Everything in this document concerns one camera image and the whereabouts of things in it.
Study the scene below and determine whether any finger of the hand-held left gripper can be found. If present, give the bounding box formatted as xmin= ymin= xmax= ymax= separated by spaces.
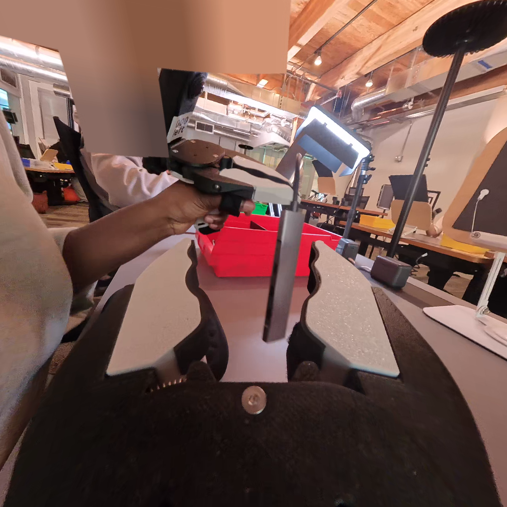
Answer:
xmin=219 ymin=167 xmax=295 ymax=205
xmin=231 ymin=155 xmax=296 ymax=187

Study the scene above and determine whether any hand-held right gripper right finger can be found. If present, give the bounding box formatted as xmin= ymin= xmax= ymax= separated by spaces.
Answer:
xmin=286 ymin=240 xmax=401 ymax=384

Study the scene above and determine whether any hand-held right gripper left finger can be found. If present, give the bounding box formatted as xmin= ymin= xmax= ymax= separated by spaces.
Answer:
xmin=105 ymin=239 xmax=229 ymax=382

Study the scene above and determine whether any red divided bin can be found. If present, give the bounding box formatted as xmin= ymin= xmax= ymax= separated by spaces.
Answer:
xmin=195 ymin=213 xmax=342 ymax=278

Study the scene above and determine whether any grey usb hub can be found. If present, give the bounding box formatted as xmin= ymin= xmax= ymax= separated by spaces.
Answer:
xmin=262 ymin=209 xmax=306 ymax=344

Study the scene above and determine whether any person's left forearm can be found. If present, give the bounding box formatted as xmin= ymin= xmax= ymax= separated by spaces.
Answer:
xmin=62 ymin=190 xmax=177 ymax=294

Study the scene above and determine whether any person's left hand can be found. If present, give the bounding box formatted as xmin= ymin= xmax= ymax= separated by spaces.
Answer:
xmin=164 ymin=181 xmax=257 ymax=237

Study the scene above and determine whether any small grey box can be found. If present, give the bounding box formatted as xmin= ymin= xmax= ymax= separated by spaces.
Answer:
xmin=370 ymin=255 xmax=413 ymax=290
xmin=335 ymin=238 xmax=360 ymax=259

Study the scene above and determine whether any led light panel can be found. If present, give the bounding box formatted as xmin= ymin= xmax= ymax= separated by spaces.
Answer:
xmin=293 ymin=105 xmax=372 ymax=177

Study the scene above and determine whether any black light stand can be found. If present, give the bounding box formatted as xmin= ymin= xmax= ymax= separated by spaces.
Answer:
xmin=340 ymin=154 xmax=376 ymax=254

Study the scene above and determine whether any white metal stand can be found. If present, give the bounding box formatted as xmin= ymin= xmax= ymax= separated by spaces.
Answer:
xmin=423 ymin=228 xmax=507 ymax=361

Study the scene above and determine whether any wooden desk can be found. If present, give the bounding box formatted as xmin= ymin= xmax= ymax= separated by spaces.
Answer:
xmin=350 ymin=222 xmax=507 ymax=294

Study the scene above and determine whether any black office chair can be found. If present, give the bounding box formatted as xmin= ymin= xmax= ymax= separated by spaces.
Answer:
xmin=53 ymin=117 xmax=105 ymax=222

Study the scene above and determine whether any black floor lamp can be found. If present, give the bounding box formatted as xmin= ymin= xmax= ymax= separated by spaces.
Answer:
xmin=386 ymin=0 xmax=507 ymax=259

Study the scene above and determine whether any silver air duct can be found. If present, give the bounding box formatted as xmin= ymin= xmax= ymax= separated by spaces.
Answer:
xmin=350 ymin=65 xmax=507 ymax=115

